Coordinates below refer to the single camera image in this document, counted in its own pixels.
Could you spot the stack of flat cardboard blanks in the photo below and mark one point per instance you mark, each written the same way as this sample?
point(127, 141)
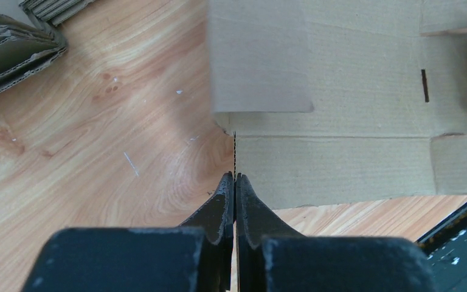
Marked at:
point(30, 39)

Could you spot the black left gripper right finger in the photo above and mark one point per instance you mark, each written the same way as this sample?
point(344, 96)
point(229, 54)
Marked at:
point(255, 222)

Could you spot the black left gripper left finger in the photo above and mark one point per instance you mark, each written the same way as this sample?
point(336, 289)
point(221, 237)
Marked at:
point(216, 218)

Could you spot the brown cardboard box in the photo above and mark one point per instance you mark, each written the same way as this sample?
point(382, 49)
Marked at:
point(342, 101)

